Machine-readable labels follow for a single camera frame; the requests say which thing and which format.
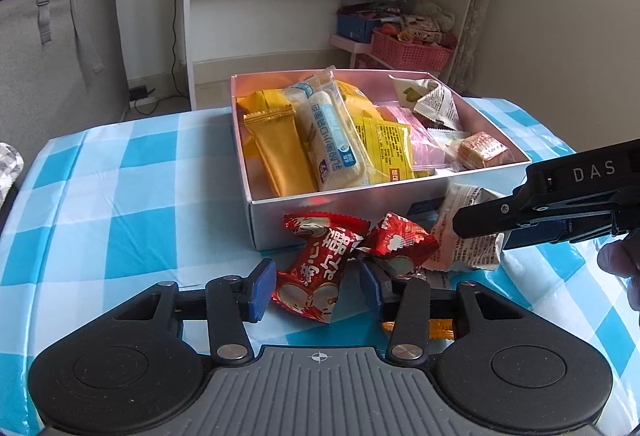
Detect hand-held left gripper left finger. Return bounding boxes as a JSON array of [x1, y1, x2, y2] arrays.
[[112, 259, 278, 362]]

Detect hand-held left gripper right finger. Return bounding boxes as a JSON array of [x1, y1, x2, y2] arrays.
[[357, 260, 526, 362]]

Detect person's right hand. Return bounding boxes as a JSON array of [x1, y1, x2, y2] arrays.
[[597, 229, 640, 312]]

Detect yellow printed snack packet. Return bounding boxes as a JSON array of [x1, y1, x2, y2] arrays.
[[350, 115, 417, 184]]

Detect white shelf unit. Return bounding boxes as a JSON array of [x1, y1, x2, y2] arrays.
[[175, 0, 498, 112]]

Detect large pink basket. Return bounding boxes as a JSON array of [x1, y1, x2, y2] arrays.
[[370, 29, 456, 72]]

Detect white long bread packet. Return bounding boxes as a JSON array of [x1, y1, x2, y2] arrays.
[[284, 68, 375, 193]]

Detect small white packet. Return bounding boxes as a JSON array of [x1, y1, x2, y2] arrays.
[[427, 127, 471, 157]]

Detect black cable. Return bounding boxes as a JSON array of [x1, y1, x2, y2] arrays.
[[150, 0, 193, 117]]

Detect white green snack packet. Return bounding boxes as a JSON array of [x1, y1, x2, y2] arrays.
[[389, 74, 463, 131]]

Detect pink wafer packet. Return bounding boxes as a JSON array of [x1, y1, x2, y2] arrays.
[[377, 105, 446, 178]]

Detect blue checked tablecloth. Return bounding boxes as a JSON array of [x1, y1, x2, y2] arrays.
[[0, 96, 640, 436]]

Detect orange candy packet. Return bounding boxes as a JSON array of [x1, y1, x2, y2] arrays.
[[382, 319, 455, 341]]

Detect grey sofa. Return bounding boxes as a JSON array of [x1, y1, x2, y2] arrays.
[[0, 0, 131, 157]]

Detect grey white checked cloth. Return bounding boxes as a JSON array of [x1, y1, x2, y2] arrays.
[[0, 142, 25, 197]]

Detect blue box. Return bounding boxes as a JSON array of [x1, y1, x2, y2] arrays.
[[336, 13, 381, 43]]

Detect white red-print snack packet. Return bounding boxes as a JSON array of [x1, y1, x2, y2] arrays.
[[429, 183, 506, 273]]

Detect yellow wafer snack packet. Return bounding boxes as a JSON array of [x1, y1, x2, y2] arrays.
[[236, 89, 296, 117], [243, 108, 321, 197]]

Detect pink cardboard box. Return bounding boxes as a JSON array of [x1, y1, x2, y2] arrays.
[[230, 70, 533, 252]]

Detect red snack packet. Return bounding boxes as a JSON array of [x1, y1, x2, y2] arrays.
[[356, 212, 440, 279], [271, 211, 372, 324]]

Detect pale green plush toy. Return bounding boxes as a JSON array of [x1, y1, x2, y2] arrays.
[[415, 0, 453, 30]]

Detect orange square snack packet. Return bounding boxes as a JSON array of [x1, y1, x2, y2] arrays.
[[456, 131, 512, 171]]

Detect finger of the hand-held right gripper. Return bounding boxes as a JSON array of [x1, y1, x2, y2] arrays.
[[452, 196, 523, 239], [502, 221, 571, 251]]

